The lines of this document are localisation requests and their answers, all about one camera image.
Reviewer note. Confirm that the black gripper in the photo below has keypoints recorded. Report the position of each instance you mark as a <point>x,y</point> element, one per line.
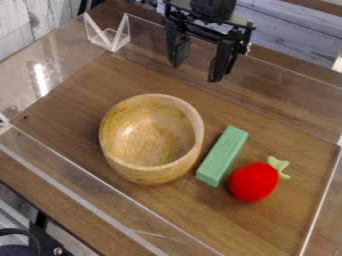
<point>208,19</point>

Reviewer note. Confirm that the red felt strawberry toy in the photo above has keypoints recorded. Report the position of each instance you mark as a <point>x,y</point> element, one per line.
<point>253,181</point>

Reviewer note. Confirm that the wooden bowl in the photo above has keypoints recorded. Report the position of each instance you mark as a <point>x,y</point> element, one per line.
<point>152,136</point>

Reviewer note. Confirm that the green rectangular block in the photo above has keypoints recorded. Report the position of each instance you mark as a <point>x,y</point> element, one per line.
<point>221,156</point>

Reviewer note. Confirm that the clear acrylic tray walls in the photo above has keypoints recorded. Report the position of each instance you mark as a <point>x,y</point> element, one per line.
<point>58,87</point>

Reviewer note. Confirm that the black clamp under table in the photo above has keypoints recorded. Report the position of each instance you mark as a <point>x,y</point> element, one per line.
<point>25,239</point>

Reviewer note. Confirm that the clear acrylic corner bracket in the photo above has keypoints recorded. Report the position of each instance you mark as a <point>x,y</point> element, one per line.
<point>109,39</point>

